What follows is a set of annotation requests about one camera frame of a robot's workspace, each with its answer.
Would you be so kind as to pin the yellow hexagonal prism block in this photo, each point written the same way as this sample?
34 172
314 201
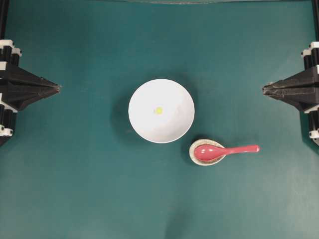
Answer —
158 110

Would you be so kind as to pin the left black frame rail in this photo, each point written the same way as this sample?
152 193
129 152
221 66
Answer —
4 5

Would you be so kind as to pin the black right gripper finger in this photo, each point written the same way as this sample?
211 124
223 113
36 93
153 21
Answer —
303 79
302 102

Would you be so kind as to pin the white round bowl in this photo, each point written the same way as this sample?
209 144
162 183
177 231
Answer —
178 111

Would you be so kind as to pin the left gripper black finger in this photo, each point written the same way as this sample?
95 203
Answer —
20 100
19 76

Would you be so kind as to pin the black frame rail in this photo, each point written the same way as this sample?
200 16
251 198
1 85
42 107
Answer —
315 7
4 5

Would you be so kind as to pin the red plastic soup spoon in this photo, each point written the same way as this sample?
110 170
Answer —
208 152

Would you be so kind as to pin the small crackle-glaze ceramic dish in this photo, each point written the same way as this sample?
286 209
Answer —
200 142

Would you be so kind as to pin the right black frame rail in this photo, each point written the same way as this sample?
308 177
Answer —
315 7

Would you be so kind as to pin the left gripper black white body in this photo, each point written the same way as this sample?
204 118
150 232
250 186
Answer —
9 55

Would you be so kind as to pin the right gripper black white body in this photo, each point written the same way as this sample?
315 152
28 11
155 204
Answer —
312 112

